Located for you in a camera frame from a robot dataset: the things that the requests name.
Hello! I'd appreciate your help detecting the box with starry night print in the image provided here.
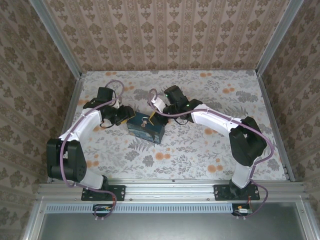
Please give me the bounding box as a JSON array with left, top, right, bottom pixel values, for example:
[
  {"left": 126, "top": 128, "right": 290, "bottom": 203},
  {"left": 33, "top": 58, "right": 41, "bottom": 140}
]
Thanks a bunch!
[{"left": 126, "top": 111, "right": 166, "bottom": 146}]

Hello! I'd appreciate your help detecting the floral patterned table cover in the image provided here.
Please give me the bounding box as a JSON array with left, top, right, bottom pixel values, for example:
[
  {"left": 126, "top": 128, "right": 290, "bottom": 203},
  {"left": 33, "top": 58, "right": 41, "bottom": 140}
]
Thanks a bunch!
[{"left": 62, "top": 69, "right": 291, "bottom": 182}]

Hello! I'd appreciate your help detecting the aluminium extrusion beam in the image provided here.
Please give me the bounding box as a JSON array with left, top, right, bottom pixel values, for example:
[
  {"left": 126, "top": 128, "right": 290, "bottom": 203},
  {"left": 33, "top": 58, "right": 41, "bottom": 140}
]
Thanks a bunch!
[{"left": 36, "top": 178, "right": 310, "bottom": 202}]

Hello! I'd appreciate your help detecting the small circuit board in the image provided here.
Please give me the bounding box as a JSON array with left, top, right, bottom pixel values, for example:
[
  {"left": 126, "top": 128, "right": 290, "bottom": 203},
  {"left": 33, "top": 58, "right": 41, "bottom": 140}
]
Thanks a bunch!
[
  {"left": 92, "top": 203, "right": 116, "bottom": 217},
  {"left": 232, "top": 203, "right": 253, "bottom": 216}
]

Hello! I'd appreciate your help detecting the grey sheet metal panel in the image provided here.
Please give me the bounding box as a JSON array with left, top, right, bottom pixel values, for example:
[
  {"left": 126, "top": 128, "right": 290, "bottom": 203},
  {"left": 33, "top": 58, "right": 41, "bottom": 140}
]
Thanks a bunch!
[{"left": 23, "top": 199, "right": 320, "bottom": 240}]

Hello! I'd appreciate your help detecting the aluminium table side rail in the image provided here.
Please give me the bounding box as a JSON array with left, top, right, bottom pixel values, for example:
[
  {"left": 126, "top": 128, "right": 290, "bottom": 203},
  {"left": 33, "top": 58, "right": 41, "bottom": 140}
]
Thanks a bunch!
[
  {"left": 256, "top": 71, "right": 297, "bottom": 183},
  {"left": 46, "top": 72, "right": 87, "bottom": 185}
]

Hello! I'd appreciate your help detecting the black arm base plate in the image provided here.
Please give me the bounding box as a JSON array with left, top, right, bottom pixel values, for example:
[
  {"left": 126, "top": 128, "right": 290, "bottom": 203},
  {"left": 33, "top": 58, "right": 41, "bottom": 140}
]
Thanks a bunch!
[
  {"left": 81, "top": 184, "right": 126, "bottom": 202},
  {"left": 214, "top": 184, "right": 261, "bottom": 202}
]

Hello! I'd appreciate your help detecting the aluminium frame post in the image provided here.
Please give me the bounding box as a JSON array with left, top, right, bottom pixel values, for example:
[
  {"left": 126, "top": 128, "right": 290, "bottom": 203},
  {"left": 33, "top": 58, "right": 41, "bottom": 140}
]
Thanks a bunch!
[
  {"left": 27, "top": 0, "right": 84, "bottom": 79},
  {"left": 256, "top": 0, "right": 305, "bottom": 76}
]

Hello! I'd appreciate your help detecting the grey slotted cable duct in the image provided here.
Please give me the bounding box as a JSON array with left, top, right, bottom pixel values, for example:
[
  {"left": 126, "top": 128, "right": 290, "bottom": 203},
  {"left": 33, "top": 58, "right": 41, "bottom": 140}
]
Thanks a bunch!
[{"left": 45, "top": 202, "right": 235, "bottom": 214}]

